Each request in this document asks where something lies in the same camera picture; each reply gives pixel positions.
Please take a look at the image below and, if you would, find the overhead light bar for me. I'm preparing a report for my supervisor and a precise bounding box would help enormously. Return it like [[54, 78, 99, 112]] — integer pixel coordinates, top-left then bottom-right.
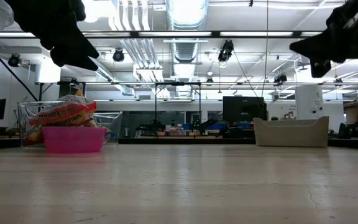
[[0, 30, 324, 39]]

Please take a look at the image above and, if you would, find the black aluminium table frame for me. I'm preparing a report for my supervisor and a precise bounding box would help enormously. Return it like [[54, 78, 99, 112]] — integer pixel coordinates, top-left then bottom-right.
[[0, 136, 358, 151]]

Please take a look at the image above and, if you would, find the large black monitor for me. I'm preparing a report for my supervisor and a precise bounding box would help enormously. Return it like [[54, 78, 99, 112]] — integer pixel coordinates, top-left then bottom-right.
[[222, 95, 268, 131]]

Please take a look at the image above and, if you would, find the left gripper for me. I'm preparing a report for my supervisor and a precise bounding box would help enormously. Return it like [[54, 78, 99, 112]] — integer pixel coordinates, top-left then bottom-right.
[[4, 0, 101, 72]]

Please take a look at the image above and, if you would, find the pink plastic bowl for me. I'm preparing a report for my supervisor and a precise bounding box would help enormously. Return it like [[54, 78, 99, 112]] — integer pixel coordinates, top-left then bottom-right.
[[41, 126, 108, 154]]

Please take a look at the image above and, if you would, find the white column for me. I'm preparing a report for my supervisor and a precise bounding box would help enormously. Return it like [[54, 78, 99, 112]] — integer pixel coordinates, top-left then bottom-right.
[[295, 85, 324, 121]]

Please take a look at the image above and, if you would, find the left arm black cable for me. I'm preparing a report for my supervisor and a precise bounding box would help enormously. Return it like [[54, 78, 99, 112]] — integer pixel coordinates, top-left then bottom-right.
[[0, 47, 40, 103]]

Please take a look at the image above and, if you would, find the yellow ramen packet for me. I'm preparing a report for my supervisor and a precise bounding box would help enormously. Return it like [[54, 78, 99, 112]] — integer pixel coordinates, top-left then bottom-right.
[[44, 113, 98, 128]]

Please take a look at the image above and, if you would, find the small clear plastic container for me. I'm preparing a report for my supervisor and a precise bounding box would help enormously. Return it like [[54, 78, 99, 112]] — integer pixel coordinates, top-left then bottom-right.
[[17, 100, 124, 147]]

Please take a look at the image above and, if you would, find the grey plastic bin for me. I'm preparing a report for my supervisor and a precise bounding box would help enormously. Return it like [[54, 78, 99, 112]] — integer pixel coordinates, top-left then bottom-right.
[[252, 115, 330, 148]]

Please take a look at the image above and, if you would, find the orange ramen packet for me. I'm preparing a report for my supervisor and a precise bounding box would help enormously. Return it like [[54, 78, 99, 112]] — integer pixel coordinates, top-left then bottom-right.
[[29, 94, 98, 126]]

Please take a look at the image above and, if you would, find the black ceiling spotlight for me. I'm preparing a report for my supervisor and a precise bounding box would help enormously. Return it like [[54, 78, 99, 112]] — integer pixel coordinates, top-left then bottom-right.
[[273, 73, 288, 84], [112, 48, 125, 62], [218, 39, 234, 62], [7, 53, 22, 68]]

